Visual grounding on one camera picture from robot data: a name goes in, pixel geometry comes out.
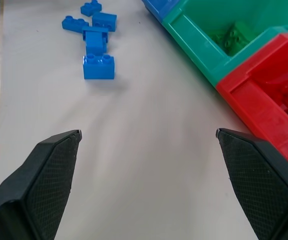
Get blue building brick lying sideways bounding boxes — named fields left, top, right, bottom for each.
left=81, top=25, right=109, bottom=55

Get green plastic bin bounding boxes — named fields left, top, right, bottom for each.
left=162, top=0, right=288, bottom=89

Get red plastic bin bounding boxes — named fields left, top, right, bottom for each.
left=215, top=31, right=288, bottom=176

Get blue building brick with holes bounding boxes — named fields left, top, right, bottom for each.
left=92, top=11, right=118, bottom=33

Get blue plastic bin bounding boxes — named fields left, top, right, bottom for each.
left=141, top=0, right=182, bottom=21

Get small blue stepped brick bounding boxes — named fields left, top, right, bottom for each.
left=80, top=0, right=103, bottom=17

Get green building bricks pile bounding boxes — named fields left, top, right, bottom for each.
left=209, top=21, right=252, bottom=56

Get blue flat three-stud brick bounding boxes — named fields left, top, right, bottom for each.
left=61, top=15, right=90, bottom=34

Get blue two-stud building brick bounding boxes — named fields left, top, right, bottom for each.
left=83, top=53, right=116, bottom=81

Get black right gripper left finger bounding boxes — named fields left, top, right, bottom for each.
left=0, top=129, right=83, bottom=240

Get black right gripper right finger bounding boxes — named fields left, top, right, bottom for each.
left=215, top=127, right=288, bottom=240

